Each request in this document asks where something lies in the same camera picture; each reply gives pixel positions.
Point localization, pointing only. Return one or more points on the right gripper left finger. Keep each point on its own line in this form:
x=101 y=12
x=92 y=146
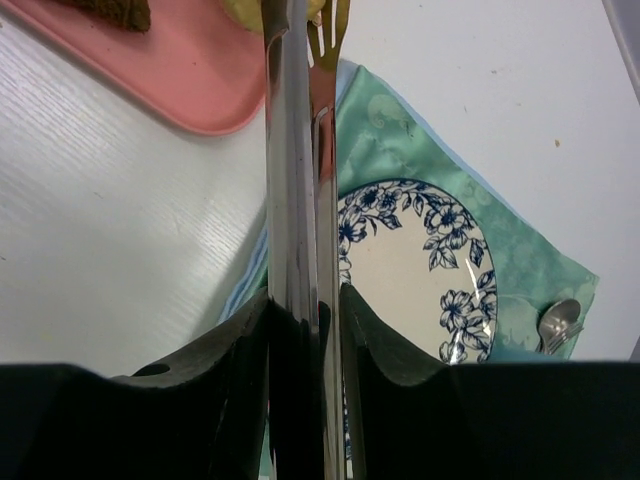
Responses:
x=198 y=413

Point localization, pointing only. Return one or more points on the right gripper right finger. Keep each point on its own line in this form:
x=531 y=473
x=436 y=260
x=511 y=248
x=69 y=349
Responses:
x=412 y=417

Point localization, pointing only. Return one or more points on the blue floral ceramic plate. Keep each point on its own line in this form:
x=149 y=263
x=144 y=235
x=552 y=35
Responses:
x=421 y=262

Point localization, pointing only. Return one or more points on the silver spoon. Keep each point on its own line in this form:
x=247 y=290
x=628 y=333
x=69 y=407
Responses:
x=556 y=318

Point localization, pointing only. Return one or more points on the silver fork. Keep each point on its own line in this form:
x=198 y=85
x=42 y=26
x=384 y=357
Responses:
x=563 y=337

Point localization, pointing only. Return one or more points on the teal green cloth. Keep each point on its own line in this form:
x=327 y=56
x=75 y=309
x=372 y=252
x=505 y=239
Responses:
x=380 y=137

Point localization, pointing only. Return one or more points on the pink plastic tray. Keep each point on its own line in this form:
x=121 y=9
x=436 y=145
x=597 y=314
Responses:
x=195 y=67

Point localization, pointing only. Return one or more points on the brown chocolate croissant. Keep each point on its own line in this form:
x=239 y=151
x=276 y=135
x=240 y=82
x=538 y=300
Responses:
x=130 y=15

